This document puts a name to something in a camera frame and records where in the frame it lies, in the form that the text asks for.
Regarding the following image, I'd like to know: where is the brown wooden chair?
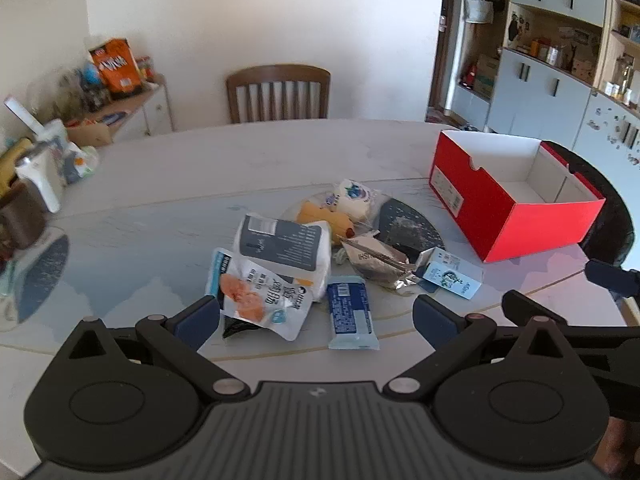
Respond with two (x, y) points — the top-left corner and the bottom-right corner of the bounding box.
(226, 64), (332, 125)

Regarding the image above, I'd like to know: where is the black fleece jacket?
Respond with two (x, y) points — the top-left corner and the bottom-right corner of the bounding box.
(542, 141), (636, 267)

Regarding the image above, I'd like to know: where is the orange snack bag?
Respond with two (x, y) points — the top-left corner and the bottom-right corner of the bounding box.
(90, 37), (142, 100)

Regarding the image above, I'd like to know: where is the light blue small carton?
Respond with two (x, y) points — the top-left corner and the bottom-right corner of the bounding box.
(414, 246), (485, 301)

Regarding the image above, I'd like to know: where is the blueberry print bun packet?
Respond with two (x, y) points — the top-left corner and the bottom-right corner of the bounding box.
(325, 179), (382, 223)

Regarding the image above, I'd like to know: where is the grey hanging tote bag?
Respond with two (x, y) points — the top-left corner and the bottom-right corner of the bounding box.
(464, 0), (496, 25)

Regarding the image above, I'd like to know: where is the printed paper bag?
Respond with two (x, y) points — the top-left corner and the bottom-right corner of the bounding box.
(37, 120), (101, 186)

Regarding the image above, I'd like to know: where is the white countertop appliance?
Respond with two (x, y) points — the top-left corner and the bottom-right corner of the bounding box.
(15, 145), (66, 213)

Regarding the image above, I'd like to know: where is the yellow bun packet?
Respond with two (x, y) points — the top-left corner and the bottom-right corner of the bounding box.
(296, 200), (356, 238)

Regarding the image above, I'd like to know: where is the white packet with orange print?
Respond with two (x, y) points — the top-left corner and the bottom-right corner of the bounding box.
(205, 247), (314, 342)

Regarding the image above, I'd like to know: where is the white bag with grey label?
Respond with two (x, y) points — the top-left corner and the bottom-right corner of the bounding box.
(235, 213), (333, 288)

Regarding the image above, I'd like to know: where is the white sideboard with wooden top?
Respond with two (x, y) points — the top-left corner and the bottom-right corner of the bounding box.
(65, 74), (173, 147)

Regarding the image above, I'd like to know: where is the white tube handle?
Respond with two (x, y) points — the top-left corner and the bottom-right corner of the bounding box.
(4, 97), (51, 141)

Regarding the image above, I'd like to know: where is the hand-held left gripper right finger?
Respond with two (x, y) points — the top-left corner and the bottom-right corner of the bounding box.
(382, 294), (577, 404)

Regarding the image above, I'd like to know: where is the dark snack packet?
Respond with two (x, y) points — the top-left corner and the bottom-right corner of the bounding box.
(222, 316), (262, 342)

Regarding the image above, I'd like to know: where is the dark brown door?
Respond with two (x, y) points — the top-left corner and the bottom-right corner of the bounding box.
(432, 0), (463, 116)

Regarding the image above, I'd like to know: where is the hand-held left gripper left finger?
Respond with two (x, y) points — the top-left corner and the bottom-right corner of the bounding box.
(65, 294), (252, 404)

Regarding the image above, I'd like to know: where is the glass storage jar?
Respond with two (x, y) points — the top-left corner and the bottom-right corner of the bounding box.
(615, 55), (636, 101)

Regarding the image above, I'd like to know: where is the grey wall cabinet unit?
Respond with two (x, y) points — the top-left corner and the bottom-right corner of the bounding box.
(450, 0), (640, 171)

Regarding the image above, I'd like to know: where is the brown paper packet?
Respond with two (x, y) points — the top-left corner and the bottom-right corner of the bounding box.
(341, 232), (418, 296)

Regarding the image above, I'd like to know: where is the red cardboard box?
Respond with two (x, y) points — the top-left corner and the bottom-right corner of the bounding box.
(428, 130), (607, 264)

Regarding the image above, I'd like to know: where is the cardboard box in cabinet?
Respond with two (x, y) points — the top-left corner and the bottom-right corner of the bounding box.
(472, 54), (501, 101)

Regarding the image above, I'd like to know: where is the blue bar packet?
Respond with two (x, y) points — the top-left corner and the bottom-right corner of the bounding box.
(327, 281), (379, 351)

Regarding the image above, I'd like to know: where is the dark brown jar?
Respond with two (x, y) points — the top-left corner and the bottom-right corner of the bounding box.
(0, 180), (48, 251)

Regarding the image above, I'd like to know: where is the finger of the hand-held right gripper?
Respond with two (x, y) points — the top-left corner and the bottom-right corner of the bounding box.
(501, 289), (640, 351)
(585, 259), (640, 302)

